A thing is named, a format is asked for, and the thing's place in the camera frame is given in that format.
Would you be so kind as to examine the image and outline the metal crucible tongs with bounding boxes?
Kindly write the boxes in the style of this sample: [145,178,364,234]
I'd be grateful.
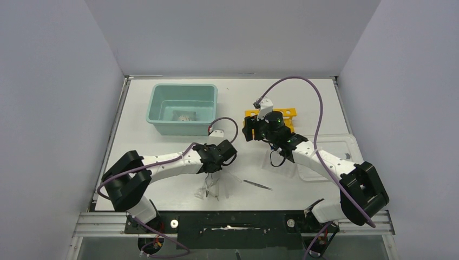
[204,173,219,199]

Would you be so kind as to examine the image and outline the metal tweezers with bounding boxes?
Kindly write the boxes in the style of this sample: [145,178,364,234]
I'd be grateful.
[243,179,272,191]

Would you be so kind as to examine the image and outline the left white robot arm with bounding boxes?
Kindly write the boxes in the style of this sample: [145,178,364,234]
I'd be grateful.
[96,139,237,223]

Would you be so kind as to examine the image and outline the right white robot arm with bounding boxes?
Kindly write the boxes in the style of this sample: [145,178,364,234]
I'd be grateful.
[242,111,390,231]

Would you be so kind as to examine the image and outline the yellow test tube rack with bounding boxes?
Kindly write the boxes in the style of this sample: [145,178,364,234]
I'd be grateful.
[242,108,297,141]

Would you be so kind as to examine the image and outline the small glass flask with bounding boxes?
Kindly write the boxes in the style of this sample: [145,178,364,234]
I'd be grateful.
[194,188,207,200]

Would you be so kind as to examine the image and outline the teal plastic bin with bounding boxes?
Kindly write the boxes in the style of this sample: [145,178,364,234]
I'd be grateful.
[146,83,218,136]

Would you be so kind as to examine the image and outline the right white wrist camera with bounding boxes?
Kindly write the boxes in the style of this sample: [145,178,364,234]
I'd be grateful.
[253,97,273,121]

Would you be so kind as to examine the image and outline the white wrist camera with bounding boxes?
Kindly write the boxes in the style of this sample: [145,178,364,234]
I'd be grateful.
[253,97,273,121]
[208,129,225,138]

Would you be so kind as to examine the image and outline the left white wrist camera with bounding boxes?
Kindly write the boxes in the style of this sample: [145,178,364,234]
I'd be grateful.
[208,129,225,138]

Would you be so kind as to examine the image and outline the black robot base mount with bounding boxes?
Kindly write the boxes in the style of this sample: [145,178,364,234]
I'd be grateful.
[124,210,339,258]

